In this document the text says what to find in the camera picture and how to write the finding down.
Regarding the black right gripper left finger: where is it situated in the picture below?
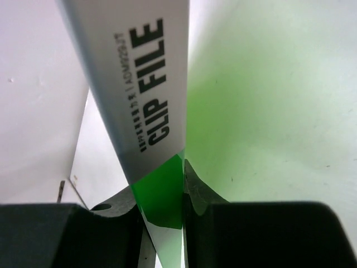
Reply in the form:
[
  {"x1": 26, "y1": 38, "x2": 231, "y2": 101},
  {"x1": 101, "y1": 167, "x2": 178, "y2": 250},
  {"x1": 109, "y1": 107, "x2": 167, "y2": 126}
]
[{"x1": 1, "y1": 187, "x2": 143, "y2": 267}]

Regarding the green folder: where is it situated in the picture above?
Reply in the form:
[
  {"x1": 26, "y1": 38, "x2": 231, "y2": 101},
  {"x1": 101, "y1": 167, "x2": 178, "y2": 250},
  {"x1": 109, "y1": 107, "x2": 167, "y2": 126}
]
[{"x1": 59, "y1": 1, "x2": 189, "y2": 267}]

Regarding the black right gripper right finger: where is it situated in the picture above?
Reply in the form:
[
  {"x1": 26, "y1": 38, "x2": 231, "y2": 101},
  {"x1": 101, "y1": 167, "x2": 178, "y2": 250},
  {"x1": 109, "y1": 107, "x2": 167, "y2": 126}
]
[{"x1": 183, "y1": 162, "x2": 354, "y2": 267}]

